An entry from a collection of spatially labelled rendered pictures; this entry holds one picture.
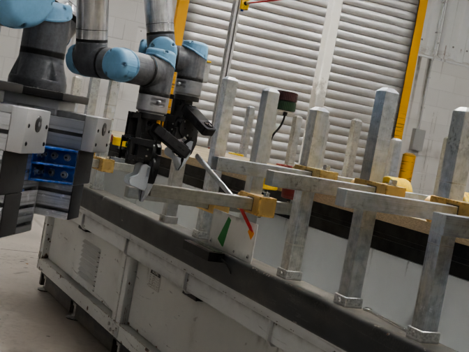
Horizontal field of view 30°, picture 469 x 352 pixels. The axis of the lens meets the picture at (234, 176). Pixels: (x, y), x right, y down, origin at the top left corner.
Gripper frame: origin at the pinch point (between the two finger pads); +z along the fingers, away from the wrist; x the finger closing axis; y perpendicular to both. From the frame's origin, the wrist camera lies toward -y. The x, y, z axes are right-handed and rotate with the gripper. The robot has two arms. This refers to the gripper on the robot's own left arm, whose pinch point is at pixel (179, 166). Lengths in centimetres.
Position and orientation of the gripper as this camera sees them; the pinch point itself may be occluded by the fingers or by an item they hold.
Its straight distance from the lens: 248.3
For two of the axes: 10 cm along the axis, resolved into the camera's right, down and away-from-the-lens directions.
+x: -6.5, -0.8, -7.5
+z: -1.8, 9.8, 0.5
